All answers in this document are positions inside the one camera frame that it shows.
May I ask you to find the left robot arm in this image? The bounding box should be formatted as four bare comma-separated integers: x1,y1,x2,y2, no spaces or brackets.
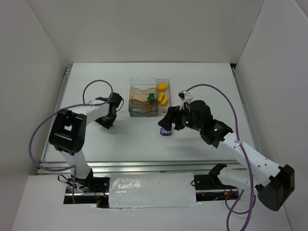
49,92,124,191

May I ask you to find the yellow flower lego piece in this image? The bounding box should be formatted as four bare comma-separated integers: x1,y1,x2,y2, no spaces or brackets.
157,83,168,92

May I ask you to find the yellow lego brick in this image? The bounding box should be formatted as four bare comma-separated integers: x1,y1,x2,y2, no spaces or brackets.
160,96,168,106
157,92,164,103

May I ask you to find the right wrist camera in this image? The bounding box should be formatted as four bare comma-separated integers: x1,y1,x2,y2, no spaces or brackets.
178,90,193,110

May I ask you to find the tall clear drawer bin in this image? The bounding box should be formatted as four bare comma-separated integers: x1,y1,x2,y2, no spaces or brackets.
156,79,172,116

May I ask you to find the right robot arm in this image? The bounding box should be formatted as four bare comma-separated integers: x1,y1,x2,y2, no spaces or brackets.
158,100,295,211

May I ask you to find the purple lotus lego piece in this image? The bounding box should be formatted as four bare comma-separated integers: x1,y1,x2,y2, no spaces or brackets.
160,128,172,136

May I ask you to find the clear plastic bin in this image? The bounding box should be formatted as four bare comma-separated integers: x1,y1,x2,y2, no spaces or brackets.
130,77,157,90

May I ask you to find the grey tinted plastic bin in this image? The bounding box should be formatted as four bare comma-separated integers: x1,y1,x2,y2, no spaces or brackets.
128,100,157,117

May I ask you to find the green square lego brick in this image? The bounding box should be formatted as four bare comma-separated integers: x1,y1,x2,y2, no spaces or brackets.
147,95,155,102

